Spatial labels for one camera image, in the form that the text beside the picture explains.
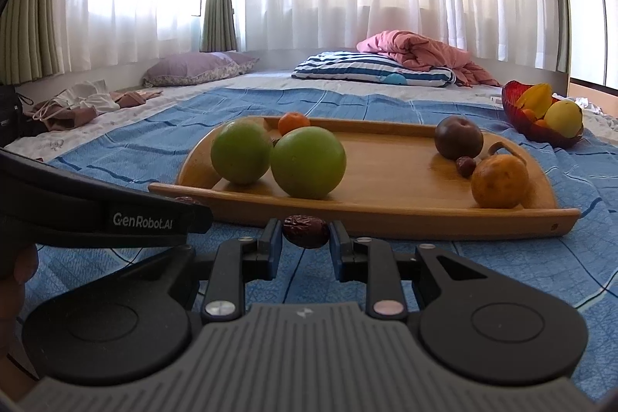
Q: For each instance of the pink crumpled blanket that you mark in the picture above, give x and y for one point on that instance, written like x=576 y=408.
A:
x=420 y=53

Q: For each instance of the large orange fruit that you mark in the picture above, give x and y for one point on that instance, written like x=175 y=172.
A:
x=500 y=182

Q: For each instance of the wooden serving tray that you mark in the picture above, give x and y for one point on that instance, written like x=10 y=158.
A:
x=396 y=185

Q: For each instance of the pile of clothes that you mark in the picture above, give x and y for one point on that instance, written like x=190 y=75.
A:
x=84 y=102

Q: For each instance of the purple pillow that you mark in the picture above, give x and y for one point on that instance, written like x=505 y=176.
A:
x=195 y=68

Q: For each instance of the red fruit bowl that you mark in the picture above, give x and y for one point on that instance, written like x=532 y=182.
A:
x=510 y=94

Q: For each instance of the yellow mango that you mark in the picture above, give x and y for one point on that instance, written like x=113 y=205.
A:
x=565 y=118

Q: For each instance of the yellow starfruit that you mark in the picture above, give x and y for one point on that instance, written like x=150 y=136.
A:
x=538 y=98

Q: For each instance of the person left hand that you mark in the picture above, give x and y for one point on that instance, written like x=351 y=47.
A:
x=17 y=267

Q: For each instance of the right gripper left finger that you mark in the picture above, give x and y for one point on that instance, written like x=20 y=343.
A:
x=237 y=262

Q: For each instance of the green apple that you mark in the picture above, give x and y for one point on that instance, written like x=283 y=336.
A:
x=241 y=152
x=308 y=162

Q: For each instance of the white bed sheet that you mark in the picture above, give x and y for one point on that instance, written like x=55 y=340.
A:
x=272 y=94

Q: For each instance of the blue striped pillow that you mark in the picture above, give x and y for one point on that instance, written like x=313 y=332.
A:
x=369 y=68

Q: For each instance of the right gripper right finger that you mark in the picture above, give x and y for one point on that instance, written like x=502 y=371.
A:
x=375 y=263

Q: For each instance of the small mandarin orange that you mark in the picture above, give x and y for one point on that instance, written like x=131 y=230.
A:
x=292 y=121

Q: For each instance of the dark purple plum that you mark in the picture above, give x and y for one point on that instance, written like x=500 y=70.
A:
x=456 y=137

